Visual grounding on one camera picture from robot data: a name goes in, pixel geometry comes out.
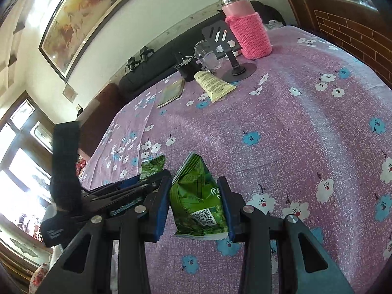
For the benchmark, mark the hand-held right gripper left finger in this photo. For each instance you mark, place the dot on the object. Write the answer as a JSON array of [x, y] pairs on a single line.
[[162, 208]]

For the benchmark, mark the black clip gadget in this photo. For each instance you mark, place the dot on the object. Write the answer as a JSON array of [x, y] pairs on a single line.
[[132, 66], [145, 53]]

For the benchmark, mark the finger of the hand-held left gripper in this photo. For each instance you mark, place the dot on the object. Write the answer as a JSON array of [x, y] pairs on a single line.
[[122, 209], [131, 182]]

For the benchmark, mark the small wall plaque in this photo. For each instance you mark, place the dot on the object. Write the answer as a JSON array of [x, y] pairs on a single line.
[[69, 94]]

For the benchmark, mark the purple floral tablecloth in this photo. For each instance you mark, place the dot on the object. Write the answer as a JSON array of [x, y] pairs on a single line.
[[291, 128]]

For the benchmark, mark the red white floral vase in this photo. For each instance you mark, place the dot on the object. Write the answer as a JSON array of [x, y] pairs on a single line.
[[39, 278]]

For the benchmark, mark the black sofa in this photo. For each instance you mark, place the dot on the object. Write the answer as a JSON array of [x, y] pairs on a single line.
[[159, 58]]

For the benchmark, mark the black phone stand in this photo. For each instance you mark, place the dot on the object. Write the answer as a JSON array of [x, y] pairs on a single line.
[[242, 72]]

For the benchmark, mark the wooden brick-pattern cabinet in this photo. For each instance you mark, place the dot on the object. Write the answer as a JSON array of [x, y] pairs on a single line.
[[352, 33]]

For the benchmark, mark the framed wall painting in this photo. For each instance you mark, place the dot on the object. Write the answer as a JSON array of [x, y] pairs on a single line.
[[88, 15]]

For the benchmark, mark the cream squeeze tube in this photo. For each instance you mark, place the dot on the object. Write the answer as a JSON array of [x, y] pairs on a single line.
[[214, 87]]

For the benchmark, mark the brown upholstered chair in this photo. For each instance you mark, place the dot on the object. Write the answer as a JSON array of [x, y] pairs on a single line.
[[101, 113]]

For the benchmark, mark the black round device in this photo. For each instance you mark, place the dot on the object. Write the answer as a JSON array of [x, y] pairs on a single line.
[[186, 70]]

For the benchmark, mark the pink bottle with knitted sleeve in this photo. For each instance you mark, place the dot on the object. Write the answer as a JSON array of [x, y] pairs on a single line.
[[249, 33]]

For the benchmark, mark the green triangular snack packet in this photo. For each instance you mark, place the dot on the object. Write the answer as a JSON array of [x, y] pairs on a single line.
[[196, 196], [151, 167]]

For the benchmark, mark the olive flat pouch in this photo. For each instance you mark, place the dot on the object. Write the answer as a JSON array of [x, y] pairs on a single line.
[[171, 93]]

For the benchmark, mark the clear plastic cup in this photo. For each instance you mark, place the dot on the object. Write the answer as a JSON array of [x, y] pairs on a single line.
[[203, 53]]

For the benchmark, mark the wooden glass-door cabinet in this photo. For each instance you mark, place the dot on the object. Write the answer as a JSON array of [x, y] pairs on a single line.
[[27, 134]]

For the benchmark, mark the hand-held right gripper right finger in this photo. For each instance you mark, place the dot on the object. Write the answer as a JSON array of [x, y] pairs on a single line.
[[226, 211]]

